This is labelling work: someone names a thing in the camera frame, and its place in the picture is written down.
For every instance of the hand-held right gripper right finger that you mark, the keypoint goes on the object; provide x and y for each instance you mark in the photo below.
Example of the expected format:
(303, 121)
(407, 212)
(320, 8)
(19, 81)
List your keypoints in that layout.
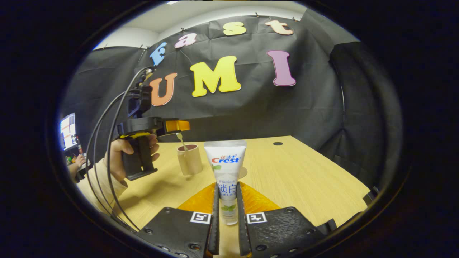
(242, 229)

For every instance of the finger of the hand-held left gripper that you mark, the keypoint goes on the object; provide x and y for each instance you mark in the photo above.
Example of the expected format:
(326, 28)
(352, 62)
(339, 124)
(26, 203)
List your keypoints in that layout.
(177, 126)

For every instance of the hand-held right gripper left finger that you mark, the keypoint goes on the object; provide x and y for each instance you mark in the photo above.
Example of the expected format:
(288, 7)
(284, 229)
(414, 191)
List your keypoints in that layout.
(215, 229)

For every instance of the white toothbrush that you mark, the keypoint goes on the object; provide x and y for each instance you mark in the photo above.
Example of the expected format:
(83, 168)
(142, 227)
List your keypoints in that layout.
(181, 140)

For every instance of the beige cup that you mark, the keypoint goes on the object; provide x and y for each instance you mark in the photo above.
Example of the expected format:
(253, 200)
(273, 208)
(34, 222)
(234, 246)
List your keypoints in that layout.
(190, 161)

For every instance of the white toothpaste tube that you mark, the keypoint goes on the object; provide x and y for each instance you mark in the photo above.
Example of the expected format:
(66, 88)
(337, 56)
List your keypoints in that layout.
(225, 172)

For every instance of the computer monitor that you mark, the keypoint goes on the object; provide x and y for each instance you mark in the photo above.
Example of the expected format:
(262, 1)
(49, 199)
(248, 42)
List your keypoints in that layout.
(68, 130)

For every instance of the black backdrop cloth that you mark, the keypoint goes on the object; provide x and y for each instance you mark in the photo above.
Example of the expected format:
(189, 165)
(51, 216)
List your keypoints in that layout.
(269, 107)

